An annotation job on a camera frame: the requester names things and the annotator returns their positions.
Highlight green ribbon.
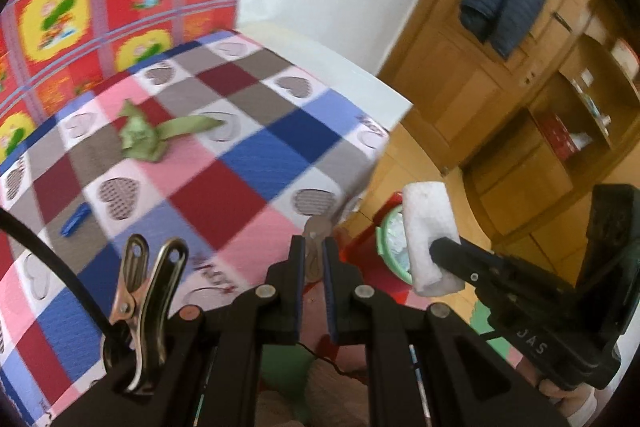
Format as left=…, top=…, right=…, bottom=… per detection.
left=117, top=99, right=226, bottom=165

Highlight wooden door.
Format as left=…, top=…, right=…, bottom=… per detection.
left=380, top=0, right=601, bottom=172

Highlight metal spring clip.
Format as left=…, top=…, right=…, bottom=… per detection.
left=100, top=234, right=190, bottom=395

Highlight coloured foam floor mat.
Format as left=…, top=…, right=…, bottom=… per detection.
left=255, top=292, right=531, bottom=408

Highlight person's leg beige trousers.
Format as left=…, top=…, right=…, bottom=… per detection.
left=255, top=354, right=373, bottom=427

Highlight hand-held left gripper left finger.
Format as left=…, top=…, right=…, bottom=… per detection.
left=50, top=234, right=307, bottom=427

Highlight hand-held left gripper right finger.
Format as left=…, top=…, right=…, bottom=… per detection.
left=321, top=237, right=573, bottom=427

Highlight red bin with green rim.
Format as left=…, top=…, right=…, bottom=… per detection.
left=375, top=204, right=416, bottom=285

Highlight wooden cabinet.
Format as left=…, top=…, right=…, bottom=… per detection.
left=462, top=0, right=640, bottom=258

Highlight white plastic tray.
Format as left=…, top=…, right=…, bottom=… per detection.
left=402, top=181, right=466, bottom=297

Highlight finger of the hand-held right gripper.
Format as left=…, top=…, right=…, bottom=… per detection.
left=429, top=237, right=507, bottom=289

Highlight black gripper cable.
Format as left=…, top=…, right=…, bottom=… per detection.
left=0, top=207, right=121, bottom=343

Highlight white table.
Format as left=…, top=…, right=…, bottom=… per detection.
left=237, top=19, right=415, bottom=132

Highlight small grey scrap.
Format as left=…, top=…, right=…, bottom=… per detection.
left=302, top=214, right=333, bottom=283

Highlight small blue plastic piece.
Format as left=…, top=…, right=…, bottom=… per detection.
left=60, top=203, right=92, bottom=238

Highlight person's right hand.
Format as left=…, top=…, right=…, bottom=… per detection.
left=537, top=382, right=601, bottom=424

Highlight red plastic stool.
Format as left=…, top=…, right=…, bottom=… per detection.
left=332, top=227, right=416, bottom=308

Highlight red basket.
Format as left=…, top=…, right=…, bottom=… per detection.
left=537, top=114, right=581, bottom=160

